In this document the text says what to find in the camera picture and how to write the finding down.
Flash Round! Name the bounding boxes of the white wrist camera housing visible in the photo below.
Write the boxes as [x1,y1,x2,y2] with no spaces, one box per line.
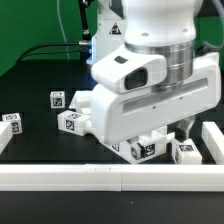
[91,45,167,93]

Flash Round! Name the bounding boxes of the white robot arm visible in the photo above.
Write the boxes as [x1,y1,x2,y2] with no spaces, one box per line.
[91,0,221,145]

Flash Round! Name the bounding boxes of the small white tagged cube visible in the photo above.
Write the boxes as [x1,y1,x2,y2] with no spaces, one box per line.
[50,91,65,108]
[2,113,22,134]

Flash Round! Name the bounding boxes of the white chair seat plate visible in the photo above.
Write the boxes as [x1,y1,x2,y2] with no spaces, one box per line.
[107,126,175,164]

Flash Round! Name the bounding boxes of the grey braided hose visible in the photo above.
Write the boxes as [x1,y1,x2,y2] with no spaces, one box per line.
[194,0,224,56]

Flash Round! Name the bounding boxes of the black cables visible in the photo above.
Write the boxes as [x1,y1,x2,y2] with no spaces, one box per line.
[18,0,93,63]

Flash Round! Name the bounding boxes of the small white tagged cube left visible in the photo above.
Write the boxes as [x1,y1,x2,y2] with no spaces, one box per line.
[2,113,22,134]

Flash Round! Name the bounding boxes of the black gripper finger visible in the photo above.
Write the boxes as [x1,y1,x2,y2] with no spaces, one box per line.
[176,116,196,140]

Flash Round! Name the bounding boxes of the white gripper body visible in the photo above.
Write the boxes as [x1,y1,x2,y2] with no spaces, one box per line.
[91,53,221,144]

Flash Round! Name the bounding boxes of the white U-shaped fence wall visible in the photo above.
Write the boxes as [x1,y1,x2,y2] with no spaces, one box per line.
[0,121,224,193]

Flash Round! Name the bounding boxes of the white chair back pieces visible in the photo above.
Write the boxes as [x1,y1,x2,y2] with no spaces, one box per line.
[69,90,92,115]

